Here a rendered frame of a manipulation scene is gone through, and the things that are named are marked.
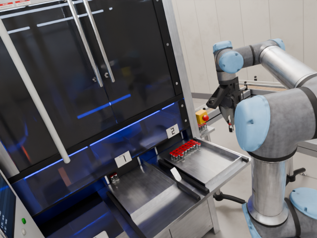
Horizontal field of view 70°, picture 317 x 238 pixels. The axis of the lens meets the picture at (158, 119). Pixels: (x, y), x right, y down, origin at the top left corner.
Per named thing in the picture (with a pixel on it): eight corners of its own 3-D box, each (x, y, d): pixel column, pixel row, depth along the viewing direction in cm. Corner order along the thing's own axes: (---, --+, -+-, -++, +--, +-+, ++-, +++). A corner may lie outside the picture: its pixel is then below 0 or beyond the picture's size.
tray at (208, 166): (164, 163, 132) (163, 157, 131) (197, 142, 143) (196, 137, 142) (205, 189, 104) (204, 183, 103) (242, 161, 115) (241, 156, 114)
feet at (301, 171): (270, 200, 196) (269, 188, 191) (300, 170, 218) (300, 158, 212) (279, 205, 190) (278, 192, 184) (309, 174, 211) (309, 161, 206)
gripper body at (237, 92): (245, 102, 100) (242, 75, 95) (231, 109, 96) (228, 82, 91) (230, 99, 106) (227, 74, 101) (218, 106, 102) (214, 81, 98)
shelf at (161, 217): (98, 194, 125) (96, 191, 125) (191, 137, 156) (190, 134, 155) (139, 253, 86) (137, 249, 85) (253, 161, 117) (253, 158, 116)
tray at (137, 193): (104, 186, 127) (103, 181, 125) (143, 163, 138) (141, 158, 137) (132, 220, 99) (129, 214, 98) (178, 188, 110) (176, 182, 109)
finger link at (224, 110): (236, 120, 107) (234, 102, 102) (227, 125, 104) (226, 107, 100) (230, 118, 109) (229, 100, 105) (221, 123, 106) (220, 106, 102)
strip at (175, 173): (172, 179, 117) (170, 169, 115) (177, 175, 119) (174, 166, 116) (190, 191, 106) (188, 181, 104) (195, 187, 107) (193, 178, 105)
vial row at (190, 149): (175, 162, 130) (173, 155, 128) (197, 147, 137) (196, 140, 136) (177, 163, 128) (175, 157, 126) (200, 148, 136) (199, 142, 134)
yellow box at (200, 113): (193, 122, 152) (191, 113, 149) (201, 118, 155) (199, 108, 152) (201, 124, 146) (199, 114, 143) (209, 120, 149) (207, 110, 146)
